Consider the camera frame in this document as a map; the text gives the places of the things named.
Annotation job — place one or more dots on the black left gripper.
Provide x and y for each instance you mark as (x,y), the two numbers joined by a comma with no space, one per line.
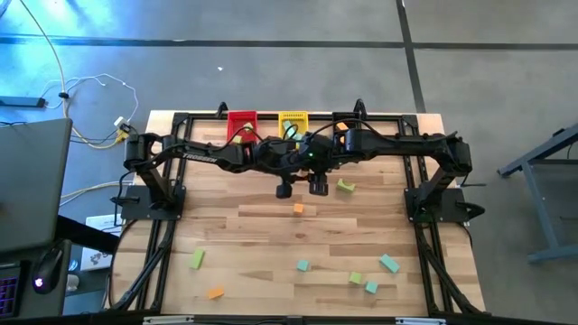
(275,158)

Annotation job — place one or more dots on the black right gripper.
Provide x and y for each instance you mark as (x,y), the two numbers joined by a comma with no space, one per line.
(321,166)

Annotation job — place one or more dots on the green arch block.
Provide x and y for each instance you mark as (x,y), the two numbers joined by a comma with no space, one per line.
(342,186)

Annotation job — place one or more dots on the orange cube block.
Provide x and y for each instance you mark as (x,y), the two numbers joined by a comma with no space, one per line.
(298,209)

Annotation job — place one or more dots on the blue cube block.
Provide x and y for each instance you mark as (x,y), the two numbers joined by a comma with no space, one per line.
(302,265)
(371,287)

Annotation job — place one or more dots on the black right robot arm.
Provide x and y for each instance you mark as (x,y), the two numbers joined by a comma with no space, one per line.
(397,142)

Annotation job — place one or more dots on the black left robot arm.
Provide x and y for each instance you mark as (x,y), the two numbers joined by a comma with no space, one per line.
(203,157)

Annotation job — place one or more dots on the yellow plastic basket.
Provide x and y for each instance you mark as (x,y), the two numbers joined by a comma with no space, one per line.
(302,119)

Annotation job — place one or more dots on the red plastic basket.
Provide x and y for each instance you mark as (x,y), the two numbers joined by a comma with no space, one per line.
(235,122)

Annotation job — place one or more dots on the black plastic basket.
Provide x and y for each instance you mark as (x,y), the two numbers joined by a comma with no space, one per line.
(336,116)

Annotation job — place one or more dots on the blue rectangular block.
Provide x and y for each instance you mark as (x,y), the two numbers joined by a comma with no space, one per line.
(389,263)

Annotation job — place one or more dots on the green rectangular block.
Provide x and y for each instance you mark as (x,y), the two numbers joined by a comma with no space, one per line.
(197,259)

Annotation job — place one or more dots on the yellow plug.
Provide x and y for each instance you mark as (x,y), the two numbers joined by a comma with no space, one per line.
(123,135)

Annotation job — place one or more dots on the white power adapter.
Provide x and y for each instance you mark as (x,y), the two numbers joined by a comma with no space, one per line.
(120,122)

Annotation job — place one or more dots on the white booklet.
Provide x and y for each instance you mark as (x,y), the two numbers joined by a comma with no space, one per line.
(103,222)

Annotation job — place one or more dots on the black diagonal bar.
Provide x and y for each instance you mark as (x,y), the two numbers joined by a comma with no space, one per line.
(86,234)

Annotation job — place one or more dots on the small white object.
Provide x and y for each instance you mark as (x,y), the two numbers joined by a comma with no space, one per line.
(72,282)

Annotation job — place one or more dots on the black computer mouse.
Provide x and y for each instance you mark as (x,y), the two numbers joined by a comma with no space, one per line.
(47,266)

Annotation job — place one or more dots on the black power strip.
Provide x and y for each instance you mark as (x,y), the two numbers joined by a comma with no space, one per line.
(22,101)

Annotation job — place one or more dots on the dark desk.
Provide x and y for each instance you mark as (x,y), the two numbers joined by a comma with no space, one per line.
(49,307)

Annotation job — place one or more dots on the backlit keyboard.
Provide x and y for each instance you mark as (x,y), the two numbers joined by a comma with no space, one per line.
(9,293)

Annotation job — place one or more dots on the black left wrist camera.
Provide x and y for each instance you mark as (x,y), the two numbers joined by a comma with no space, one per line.
(283,189)

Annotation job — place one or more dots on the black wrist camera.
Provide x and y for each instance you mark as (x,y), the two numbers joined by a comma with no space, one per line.
(283,189)
(318,145)

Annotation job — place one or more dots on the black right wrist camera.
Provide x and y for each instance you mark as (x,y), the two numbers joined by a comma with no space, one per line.
(318,145)

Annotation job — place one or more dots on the black aluminium table frame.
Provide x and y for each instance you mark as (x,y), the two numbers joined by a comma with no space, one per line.
(205,116)

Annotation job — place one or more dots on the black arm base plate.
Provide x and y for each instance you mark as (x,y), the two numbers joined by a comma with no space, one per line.
(454,207)
(135,208)

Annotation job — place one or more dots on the silver bracket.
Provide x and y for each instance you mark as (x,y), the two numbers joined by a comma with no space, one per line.
(420,321)
(169,319)

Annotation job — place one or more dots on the grey metal table frame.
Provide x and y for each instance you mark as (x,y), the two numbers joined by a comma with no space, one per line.
(537,152)

